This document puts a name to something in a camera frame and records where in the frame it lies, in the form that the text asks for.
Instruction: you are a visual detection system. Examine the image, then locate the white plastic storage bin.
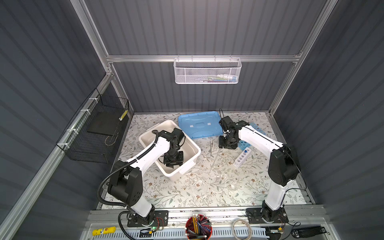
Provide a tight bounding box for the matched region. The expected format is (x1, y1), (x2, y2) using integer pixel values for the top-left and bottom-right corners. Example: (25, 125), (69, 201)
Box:
(139, 120), (201, 182)

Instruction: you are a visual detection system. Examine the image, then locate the white test tube rack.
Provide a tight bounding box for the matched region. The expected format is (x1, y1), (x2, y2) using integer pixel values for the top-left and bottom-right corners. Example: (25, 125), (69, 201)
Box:
(233, 148), (252, 168)

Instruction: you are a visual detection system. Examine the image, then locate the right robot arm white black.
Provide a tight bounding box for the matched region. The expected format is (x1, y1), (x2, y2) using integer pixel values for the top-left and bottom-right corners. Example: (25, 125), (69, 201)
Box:
(219, 116), (301, 223)

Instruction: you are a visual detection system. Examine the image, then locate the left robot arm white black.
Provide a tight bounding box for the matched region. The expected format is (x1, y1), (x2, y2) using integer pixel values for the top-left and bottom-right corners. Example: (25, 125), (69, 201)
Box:
(108, 128), (185, 225)

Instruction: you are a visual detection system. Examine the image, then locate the blue test tube rack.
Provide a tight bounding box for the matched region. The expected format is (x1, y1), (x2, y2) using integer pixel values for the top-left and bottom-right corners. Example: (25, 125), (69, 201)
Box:
(239, 125), (268, 153)

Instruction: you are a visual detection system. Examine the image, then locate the blue plastic bin lid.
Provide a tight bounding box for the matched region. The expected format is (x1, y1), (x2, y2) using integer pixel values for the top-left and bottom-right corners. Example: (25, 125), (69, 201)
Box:
(178, 111), (223, 139)

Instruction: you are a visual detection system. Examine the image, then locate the clear petri dish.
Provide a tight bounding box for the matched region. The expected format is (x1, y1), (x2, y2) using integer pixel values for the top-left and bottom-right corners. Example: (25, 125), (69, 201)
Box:
(192, 180), (209, 198)

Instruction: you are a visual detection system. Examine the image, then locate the yellow marker in basket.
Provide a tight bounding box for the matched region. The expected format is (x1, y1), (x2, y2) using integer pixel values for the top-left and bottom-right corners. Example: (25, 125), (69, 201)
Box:
(119, 110), (129, 121)

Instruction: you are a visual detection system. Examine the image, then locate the red pencil cup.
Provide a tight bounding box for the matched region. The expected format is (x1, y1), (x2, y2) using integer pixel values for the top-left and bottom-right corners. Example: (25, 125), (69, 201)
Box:
(185, 214), (213, 240)

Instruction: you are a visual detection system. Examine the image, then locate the yellow marker bottle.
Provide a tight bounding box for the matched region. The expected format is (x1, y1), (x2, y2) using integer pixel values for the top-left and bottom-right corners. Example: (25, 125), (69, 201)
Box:
(92, 227), (117, 236)

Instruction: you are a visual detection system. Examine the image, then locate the black device on shelf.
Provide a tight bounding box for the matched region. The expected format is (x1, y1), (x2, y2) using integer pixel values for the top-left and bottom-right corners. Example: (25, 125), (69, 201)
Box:
(291, 226), (327, 239)

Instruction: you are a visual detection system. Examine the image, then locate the white wire wall basket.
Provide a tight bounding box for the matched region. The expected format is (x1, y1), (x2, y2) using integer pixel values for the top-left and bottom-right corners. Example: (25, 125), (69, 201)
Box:
(173, 58), (242, 85)

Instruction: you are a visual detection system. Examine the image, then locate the black wire side basket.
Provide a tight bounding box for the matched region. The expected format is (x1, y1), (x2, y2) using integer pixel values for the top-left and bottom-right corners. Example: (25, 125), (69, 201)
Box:
(57, 91), (130, 164)

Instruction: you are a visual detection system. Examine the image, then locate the coiled white cable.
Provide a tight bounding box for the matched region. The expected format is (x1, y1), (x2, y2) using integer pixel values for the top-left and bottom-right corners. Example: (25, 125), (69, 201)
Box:
(230, 218), (253, 240)

